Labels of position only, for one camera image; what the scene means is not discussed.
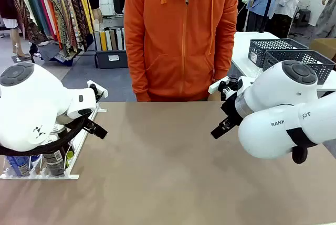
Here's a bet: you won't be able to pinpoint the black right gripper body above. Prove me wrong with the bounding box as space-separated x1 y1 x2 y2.
220 94 246 127

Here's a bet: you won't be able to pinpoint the black Pepsi can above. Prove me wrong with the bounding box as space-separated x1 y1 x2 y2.
43 150 67 177

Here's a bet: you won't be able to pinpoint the grey plastic lattice basket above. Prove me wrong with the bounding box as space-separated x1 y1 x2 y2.
262 49 336 85
247 38 309 68

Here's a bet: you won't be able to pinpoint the person's right forearm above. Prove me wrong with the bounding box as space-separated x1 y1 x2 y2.
123 30 152 102

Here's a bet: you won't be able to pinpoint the person's left forearm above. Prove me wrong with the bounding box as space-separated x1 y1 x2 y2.
213 30 239 84

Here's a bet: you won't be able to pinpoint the white side table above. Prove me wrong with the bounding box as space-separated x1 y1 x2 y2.
230 31 336 92

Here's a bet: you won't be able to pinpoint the black storage bin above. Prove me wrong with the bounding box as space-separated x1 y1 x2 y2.
94 50 129 69

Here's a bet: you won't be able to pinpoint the upright sample boards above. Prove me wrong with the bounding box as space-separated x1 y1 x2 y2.
93 27 126 52

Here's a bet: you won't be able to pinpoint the person in orange hoodie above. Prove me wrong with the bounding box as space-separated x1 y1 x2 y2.
123 0 239 102

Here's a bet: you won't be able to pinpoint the brown cardboard box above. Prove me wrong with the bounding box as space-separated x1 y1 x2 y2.
309 38 336 61

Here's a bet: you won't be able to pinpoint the black plastic stool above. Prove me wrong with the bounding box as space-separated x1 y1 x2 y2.
293 8 312 28

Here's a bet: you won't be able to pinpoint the rack of hanging garments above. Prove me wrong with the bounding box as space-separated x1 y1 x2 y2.
14 0 95 61

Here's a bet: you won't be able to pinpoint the mannequin in grey dress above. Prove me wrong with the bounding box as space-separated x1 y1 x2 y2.
312 0 336 39

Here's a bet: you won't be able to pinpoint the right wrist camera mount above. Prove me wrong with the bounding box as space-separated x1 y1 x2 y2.
208 76 237 98

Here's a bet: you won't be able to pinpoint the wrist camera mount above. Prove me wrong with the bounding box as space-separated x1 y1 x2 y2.
208 76 237 98
86 79 109 102

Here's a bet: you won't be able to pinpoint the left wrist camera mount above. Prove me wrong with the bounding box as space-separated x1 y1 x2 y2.
86 79 109 102

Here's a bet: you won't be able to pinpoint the black left arm cable sleeve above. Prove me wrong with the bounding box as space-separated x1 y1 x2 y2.
0 114 95 157

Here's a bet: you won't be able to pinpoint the black arm cable sleeve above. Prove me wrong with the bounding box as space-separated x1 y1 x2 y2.
0 114 95 157
286 127 318 165

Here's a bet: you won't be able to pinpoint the white wire can dispenser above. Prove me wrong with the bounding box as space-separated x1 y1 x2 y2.
0 101 108 181

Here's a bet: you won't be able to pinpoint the black right arm cable sleeve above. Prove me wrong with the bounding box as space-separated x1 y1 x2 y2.
286 127 318 165

